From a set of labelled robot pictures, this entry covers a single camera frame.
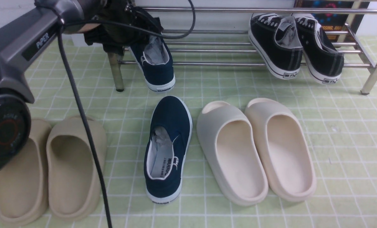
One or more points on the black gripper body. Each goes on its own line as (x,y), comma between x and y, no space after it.
(115,38)

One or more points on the navy slip-on shoe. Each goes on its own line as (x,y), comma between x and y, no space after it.
(169,138)
(156,63)

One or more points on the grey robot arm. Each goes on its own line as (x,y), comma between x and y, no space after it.
(25,38)

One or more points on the metal shoe rack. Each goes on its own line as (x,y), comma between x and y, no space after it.
(232,48)

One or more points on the left cream foam slide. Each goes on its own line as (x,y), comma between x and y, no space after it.
(226,137)

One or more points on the cream foam slide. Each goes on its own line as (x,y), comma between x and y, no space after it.
(226,137)
(282,148)

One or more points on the left black canvas sneaker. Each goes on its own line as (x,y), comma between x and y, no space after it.
(276,39)

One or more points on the black canvas sneaker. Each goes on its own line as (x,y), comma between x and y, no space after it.
(324,62)
(276,39)

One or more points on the right tan foam slide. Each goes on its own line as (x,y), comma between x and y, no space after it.
(74,187)

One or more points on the tan foam slide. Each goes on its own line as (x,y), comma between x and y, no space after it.
(24,181)
(74,187)

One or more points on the left tan foam slide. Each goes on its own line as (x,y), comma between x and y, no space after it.
(24,181)

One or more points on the right black canvas sneaker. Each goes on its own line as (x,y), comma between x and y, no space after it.
(324,62)

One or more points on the dark framed poster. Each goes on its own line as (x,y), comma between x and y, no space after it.
(336,22)

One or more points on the right cream foam slide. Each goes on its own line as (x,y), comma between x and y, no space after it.
(282,148)

